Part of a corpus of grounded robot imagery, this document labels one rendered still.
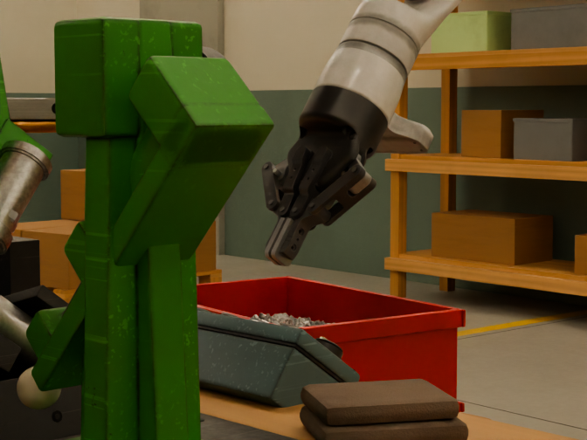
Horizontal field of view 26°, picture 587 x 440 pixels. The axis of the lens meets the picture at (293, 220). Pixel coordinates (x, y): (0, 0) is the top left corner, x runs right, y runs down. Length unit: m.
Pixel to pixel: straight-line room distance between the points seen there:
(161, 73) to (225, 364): 0.38
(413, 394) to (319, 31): 8.06
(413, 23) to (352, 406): 0.45
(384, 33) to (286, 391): 0.36
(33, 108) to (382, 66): 0.31
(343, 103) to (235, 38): 8.50
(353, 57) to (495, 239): 5.99
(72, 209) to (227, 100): 7.15
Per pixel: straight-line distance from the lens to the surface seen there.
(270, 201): 1.13
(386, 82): 1.14
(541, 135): 6.82
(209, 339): 1.02
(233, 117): 0.66
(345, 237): 8.71
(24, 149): 0.91
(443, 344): 1.28
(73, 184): 7.78
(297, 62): 9.05
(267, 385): 0.95
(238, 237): 9.61
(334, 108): 1.11
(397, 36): 1.16
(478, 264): 7.11
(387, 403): 0.84
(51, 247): 7.04
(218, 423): 0.91
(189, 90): 0.66
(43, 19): 11.31
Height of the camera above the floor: 1.12
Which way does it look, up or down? 5 degrees down
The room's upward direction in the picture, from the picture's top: straight up
